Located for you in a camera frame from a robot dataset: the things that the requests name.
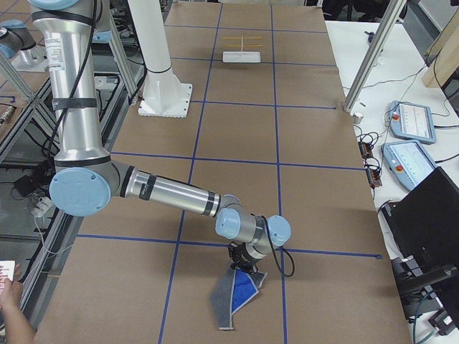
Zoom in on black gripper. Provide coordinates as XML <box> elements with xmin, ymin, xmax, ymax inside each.
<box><xmin>229</xmin><ymin>243</ymin><xmax>258</xmax><ymax>274</ymax></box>

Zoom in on grey and blue towel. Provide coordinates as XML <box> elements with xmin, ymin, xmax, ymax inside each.
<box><xmin>210</xmin><ymin>268</ymin><xmax>267</xmax><ymax>330</ymax></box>

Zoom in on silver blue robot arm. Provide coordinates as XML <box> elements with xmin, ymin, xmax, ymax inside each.
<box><xmin>1</xmin><ymin>19</ymin><xmax>37</xmax><ymax>59</ymax></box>
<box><xmin>31</xmin><ymin>1</ymin><xmax>291</xmax><ymax>274</ymax></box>

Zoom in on white rack with wooden bars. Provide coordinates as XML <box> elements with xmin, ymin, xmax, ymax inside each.
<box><xmin>222</xmin><ymin>36</ymin><xmax>262</xmax><ymax>64</ymax></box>

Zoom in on bystander hand with phone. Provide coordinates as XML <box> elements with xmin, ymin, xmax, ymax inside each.
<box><xmin>1</xmin><ymin>263</ymin><xmax>23</xmax><ymax>322</ymax></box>

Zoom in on black adapter with red ports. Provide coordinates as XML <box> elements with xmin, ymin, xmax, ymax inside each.
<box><xmin>358</xmin><ymin>142</ymin><xmax>374</xmax><ymax>159</ymax></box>

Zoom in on small metal cylinder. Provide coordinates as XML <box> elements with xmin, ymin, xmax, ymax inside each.
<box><xmin>352</xmin><ymin>112</ymin><xmax>364</xmax><ymax>125</ymax></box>

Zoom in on black monitor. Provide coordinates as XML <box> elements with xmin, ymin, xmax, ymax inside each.
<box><xmin>382</xmin><ymin>166</ymin><xmax>458</xmax><ymax>325</ymax></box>

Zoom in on near blue teach pendant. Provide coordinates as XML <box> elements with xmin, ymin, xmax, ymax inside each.
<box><xmin>382</xmin><ymin>139</ymin><xmax>437</xmax><ymax>191</ymax></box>

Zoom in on blue teach pendant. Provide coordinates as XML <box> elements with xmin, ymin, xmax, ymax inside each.
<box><xmin>382</xmin><ymin>139</ymin><xmax>437</xmax><ymax>191</ymax></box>
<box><xmin>387</xmin><ymin>100</ymin><xmax>437</xmax><ymax>144</ymax></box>

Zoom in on far blue teach pendant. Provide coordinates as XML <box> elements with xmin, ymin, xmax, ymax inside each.
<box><xmin>387</xmin><ymin>100</ymin><xmax>437</xmax><ymax>144</ymax></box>

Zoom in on smartphone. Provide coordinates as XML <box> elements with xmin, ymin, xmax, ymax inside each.
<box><xmin>0</xmin><ymin>260</ymin><xmax>16</xmax><ymax>293</ymax></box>

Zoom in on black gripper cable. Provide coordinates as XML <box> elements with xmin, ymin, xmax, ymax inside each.
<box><xmin>261</xmin><ymin>214</ymin><xmax>296</xmax><ymax>277</ymax></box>

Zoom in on white pedestal column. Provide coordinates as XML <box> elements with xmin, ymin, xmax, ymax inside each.
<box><xmin>128</xmin><ymin>0</ymin><xmax>192</xmax><ymax>118</ymax></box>

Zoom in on aluminium frame post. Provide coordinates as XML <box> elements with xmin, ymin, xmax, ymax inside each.
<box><xmin>343</xmin><ymin>0</ymin><xmax>407</xmax><ymax>113</ymax></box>

